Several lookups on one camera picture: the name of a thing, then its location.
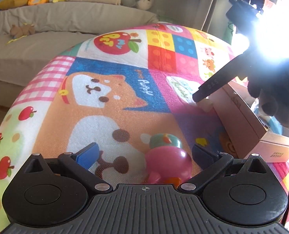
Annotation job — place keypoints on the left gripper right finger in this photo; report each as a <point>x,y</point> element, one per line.
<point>213,165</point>

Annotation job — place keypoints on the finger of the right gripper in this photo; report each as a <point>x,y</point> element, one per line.
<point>237,67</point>

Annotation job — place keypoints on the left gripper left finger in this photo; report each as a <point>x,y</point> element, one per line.
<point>77,165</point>

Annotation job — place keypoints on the pink pig toy figure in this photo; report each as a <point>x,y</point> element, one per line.
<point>166,161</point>

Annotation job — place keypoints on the pink cardboard box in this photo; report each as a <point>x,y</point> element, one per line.
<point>247,134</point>

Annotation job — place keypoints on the colourful cartoon play mat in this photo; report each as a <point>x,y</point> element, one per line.
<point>118,90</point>

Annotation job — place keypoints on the beige sofa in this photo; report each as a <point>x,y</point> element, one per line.
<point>62,25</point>

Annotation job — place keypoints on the brown plush toy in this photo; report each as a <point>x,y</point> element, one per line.
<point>17,32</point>

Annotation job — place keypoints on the yellow plush cushion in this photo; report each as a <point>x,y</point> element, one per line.
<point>11,4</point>

